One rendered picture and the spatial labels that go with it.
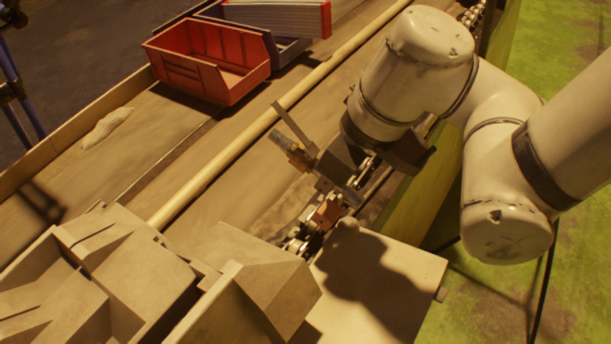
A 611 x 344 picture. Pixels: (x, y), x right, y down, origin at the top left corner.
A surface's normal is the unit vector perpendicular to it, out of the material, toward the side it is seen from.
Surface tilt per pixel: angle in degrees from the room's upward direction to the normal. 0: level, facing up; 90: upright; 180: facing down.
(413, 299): 0
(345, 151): 25
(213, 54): 88
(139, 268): 10
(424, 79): 96
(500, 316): 0
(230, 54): 88
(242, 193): 0
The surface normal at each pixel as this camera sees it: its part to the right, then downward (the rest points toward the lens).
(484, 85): 0.06, -0.02
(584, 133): -0.81, 0.15
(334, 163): -0.56, 0.62
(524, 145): -0.90, -0.32
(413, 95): -0.31, 0.80
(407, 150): 0.30, -0.47
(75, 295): -0.20, -0.75
